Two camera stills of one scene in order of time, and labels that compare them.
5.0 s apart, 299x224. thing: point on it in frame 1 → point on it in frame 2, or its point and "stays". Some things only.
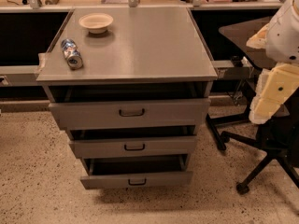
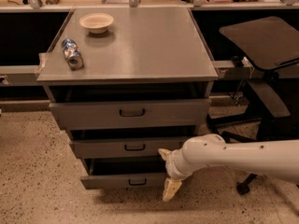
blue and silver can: (72, 54) stays
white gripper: (284, 36) → (171, 166)
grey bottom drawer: (136, 171) stays
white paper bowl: (96, 22) stays
